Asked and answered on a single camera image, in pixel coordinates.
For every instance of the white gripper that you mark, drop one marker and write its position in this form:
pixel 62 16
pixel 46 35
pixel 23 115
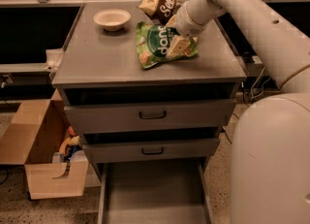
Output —
pixel 186 24

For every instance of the green rice chip bag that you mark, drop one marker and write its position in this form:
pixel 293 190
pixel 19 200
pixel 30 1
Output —
pixel 153 42

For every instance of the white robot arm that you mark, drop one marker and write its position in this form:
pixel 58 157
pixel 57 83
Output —
pixel 270 161

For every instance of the brown chip bag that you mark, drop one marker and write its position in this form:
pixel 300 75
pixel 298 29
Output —
pixel 160 11

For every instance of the top drawer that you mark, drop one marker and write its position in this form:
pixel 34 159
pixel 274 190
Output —
pixel 116 118

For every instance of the drawer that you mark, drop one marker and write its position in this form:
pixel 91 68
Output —
pixel 116 118
pixel 154 192
pixel 145 151

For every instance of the grey drawer cabinet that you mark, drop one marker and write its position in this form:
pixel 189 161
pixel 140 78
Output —
pixel 102 68

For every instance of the middle drawer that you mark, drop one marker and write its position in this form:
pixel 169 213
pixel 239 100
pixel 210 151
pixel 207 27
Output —
pixel 145 151

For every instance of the bottom drawer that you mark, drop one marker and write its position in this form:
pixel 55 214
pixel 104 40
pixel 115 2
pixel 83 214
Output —
pixel 154 192

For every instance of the white bowl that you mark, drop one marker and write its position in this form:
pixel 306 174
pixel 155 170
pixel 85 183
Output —
pixel 112 19

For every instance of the items inside cardboard box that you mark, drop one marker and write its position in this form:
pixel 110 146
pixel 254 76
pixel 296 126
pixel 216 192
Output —
pixel 70 149

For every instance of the cardboard box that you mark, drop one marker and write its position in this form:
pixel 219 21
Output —
pixel 33 140

